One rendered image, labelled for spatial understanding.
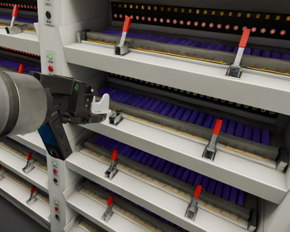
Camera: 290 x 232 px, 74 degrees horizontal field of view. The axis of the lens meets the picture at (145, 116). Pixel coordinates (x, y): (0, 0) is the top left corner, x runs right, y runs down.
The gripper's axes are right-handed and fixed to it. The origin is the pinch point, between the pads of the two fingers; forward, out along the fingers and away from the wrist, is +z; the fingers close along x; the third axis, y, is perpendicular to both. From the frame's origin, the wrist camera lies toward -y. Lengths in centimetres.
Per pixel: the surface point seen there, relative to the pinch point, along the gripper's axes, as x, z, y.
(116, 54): 0.5, 0.9, 15.1
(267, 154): -38.5, 10.7, 0.8
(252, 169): -36.1, 6.9, -2.6
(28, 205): 43, 18, -58
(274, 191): -40.6, 5.1, -5.1
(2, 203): 68, 23, -72
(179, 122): -17.1, 10.2, 2.1
